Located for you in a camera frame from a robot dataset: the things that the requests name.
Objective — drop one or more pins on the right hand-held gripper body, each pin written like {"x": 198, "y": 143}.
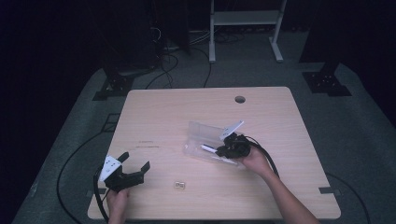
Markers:
{"x": 237, "y": 146}

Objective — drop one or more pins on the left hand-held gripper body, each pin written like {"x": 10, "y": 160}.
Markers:
{"x": 120, "y": 180}

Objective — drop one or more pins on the white pen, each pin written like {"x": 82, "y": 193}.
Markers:
{"x": 209, "y": 149}

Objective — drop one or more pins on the clear plastic pencil case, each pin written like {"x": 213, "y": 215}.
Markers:
{"x": 199, "y": 133}

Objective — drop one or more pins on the person's left hand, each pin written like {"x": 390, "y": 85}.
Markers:
{"x": 117, "y": 202}

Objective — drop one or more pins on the person's right hand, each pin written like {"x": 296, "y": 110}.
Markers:
{"x": 257, "y": 161}

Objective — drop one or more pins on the grey tape strip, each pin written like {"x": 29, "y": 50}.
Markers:
{"x": 90, "y": 193}
{"x": 327, "y": 190}

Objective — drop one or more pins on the small tan eraser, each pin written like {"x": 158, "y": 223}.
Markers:
{"x": 179, "y": 185}

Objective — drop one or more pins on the black stand base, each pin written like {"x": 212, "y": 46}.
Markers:
{"x": 327, "y": 82}
{"x": 115, "y": 87}

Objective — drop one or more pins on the white metal stand frame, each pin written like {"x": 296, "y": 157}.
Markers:
{"x": 246, "y": 18}

